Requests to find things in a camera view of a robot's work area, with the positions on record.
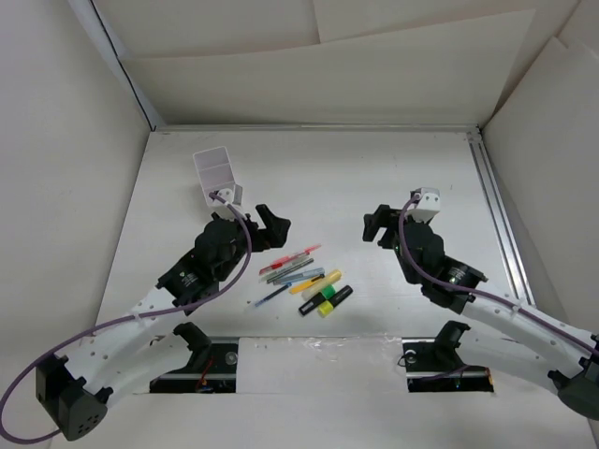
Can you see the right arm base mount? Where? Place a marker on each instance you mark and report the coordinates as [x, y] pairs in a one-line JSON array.
[[432, 364]]

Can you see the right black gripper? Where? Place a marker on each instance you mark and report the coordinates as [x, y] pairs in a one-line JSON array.
[[384, 217]]

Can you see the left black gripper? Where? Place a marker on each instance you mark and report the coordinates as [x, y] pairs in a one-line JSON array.
[[275, 226]]

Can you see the green black highlighter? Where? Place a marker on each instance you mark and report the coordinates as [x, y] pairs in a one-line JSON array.
[[314, 302]]

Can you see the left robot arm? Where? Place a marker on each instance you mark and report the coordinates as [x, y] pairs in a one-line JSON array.
[[78, 388]]

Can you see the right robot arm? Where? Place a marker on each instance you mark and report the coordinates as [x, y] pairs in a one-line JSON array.
[[536, 347]]

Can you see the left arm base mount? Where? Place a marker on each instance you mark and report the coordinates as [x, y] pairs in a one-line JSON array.
[[211, 367]]

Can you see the grey black pen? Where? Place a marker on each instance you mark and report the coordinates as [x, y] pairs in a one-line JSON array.
[[290, 270]]

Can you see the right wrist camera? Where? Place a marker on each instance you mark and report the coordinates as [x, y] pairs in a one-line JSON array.
[[426, 206]]

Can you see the blue ballpoint pen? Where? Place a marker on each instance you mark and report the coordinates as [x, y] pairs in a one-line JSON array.
[[270, 296]]

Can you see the pale yellow highlighter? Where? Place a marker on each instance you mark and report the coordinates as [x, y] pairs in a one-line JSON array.
[[329, 279]]

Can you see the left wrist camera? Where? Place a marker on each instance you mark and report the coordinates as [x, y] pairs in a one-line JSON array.
[[230, 193]]

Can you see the red gel pen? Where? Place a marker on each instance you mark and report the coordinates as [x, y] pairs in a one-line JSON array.
[[283, 262]]

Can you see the yellow black highlighter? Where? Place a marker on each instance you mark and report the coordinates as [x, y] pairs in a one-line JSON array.
[[330, 304]]

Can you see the white compartment organizer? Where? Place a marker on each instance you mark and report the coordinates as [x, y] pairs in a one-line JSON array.
[[214, 171]]

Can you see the aluminium rail right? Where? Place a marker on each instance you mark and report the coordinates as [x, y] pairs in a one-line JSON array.
[[509, 250]]

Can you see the pink highlighter pen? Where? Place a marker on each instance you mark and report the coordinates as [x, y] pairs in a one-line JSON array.
[[308, 250]]

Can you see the light blue pen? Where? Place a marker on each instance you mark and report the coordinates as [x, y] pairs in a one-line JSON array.
[[301, 276]]

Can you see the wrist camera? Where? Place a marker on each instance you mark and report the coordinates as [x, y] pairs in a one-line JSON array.
[[426, 206], [230, 193]]

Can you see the aluminium rail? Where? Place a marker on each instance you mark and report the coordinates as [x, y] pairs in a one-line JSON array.
[[322, 127], [509, 250]]

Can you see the aluminium rail back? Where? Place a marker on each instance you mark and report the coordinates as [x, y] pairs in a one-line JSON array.
[[322, 127]]

